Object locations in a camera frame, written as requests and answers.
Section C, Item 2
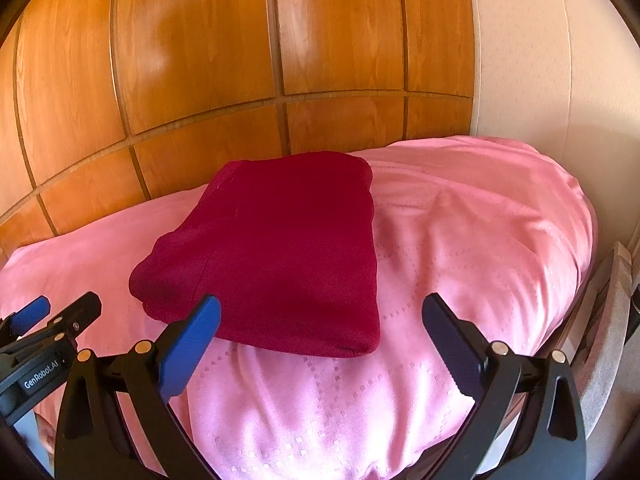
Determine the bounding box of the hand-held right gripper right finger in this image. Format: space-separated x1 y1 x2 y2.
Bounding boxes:
421 292 587 480

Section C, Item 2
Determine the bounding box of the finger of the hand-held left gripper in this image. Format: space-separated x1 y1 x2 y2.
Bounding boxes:
0 291 103 352
0 296 52 343

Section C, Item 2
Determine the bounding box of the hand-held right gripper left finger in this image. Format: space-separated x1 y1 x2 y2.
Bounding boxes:
54 295 222 480

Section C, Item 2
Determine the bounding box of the dark red garment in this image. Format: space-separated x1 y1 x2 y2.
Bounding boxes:
129 151 382 359

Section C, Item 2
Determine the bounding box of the pink bed cover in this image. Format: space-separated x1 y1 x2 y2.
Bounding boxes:
0 135 598 480

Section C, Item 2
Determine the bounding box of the grey upholstered chair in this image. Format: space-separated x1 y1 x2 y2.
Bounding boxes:
570 241 640 466

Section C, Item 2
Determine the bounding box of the wooden panelled wardrobe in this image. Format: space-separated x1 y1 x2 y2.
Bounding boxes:
0 0 477 261

